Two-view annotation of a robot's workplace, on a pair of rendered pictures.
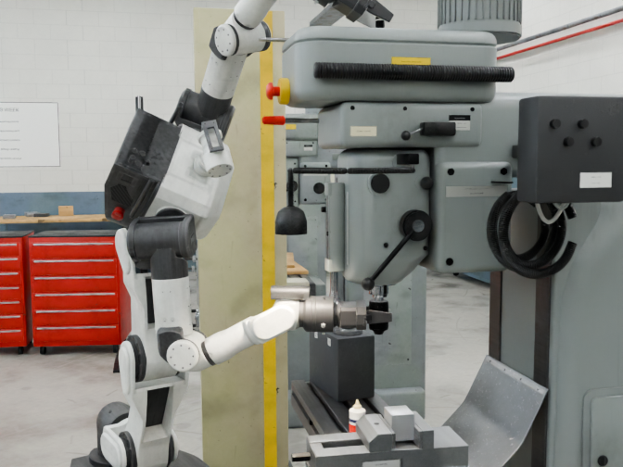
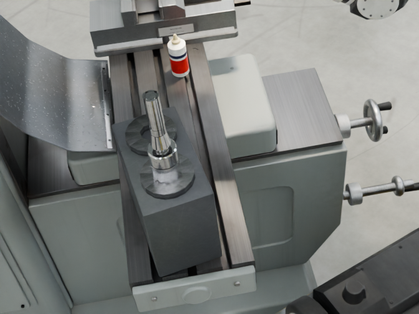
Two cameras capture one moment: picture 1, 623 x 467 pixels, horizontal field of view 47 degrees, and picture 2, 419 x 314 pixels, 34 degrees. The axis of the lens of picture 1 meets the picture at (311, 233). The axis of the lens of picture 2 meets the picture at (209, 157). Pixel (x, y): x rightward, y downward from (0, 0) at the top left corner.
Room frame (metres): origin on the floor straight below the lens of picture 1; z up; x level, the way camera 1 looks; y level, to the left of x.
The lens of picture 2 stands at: (2.89, 0.12, 1.95)
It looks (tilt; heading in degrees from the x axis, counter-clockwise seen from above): 49 degrees down; 189
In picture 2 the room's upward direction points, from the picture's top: 8 degrees counter-clockwise
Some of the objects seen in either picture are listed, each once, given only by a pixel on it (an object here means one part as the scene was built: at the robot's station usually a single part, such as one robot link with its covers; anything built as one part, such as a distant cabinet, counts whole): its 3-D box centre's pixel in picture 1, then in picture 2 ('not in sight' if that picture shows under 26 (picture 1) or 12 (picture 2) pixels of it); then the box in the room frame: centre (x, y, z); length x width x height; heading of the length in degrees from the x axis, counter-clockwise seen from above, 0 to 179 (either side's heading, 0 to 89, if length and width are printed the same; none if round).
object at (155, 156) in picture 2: not in sight; (161, 149); (2.19, -0.07, 1.16); 0.05 x 0.05 x 0.01
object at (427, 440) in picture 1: (386, 446); (161, 10); (1.56, -0.17, 0.96); 0.35 x 0.15 x 0.11; 100
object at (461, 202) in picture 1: (455, 213); not in sight; (1.75, -0.35, 1.47); 0.24 x 0.19 x 0.26; 12
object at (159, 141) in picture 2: (334, 283); (156, 122); (2.19, -0.07, 1.22); 0.03 x 0.03 x 0.11
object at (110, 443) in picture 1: (140, 445); not in sight; (2.26, 0.57, 0.68); 0.21 x 0.20 x 0.13; 34
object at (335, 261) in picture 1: (334, 226); not in sight; (1.69, -0.05, 1.45); 0.04 x 0.04 x 0.21; 12
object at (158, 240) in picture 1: (162, 249); not in sight; (1.74, 0.37, 1.39); 0.12 x 0.09 x 0.14; 89
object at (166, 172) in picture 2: not in sight; (164, 162); (2.19, -0.07, 1.13); 0.05 x 0.05 x 0.05
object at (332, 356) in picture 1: (340, 357); (166, 188); (2.14, -0.09, 1.00); 0.22 x 0.12 x 0.20; 22
